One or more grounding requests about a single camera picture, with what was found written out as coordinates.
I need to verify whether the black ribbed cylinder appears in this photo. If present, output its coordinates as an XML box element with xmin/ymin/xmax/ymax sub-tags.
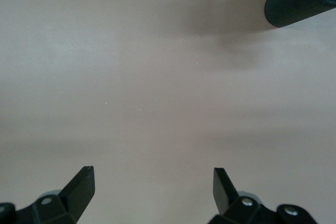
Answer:
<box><xmin>264</xmin><ymin>0</ymin><xmax>336</xmax><ymax>29</ymax></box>

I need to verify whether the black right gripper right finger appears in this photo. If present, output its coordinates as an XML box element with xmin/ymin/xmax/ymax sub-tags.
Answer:
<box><xmin>207</xmin><ymin>167</ymin><xmax>318</xmax><ymax>224</ymax></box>

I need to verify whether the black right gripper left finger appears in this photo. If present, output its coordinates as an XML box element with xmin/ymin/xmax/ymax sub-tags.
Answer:
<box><xmin>0</xmin><ymin>165</ymin><xmax>95</xmax><ymax>224</ymax></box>

